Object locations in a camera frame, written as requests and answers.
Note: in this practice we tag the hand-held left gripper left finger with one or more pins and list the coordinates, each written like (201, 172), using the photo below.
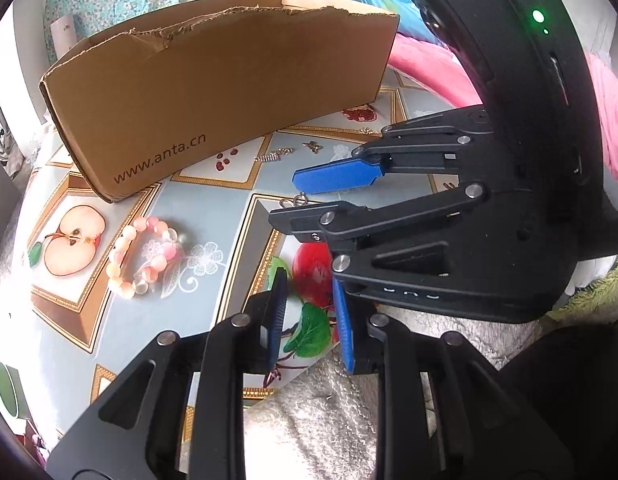
(278, 320)

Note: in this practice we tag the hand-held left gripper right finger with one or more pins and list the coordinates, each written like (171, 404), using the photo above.
(346, 340)

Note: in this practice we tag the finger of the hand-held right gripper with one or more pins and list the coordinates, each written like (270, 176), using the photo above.
(309, 220)
(339, 176)

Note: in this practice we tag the gold butterfly charm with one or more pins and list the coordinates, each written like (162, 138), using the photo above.
(314, 146)

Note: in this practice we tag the gold abacus charm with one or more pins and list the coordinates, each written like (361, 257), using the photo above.
(368, 131)

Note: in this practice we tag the silver abacus charm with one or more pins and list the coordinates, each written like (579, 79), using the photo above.
(274, 156)

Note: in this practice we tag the brown cardboard box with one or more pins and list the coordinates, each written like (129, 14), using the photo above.
(239, 85)

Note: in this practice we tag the fruit print table cover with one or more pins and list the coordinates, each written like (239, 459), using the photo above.
(214, 300)

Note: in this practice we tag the white fluffy cloth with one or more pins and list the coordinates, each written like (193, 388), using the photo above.
(309, 425)

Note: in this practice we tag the pink floral blanket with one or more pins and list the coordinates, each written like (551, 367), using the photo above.
(419, 60)

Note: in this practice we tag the green fuzzy cloth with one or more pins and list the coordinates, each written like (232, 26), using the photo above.
(589, 290)

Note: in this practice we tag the green cup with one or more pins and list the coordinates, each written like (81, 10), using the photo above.
(9, 390)

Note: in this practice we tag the white paper roll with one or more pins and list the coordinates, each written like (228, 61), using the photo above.
(64, 37)

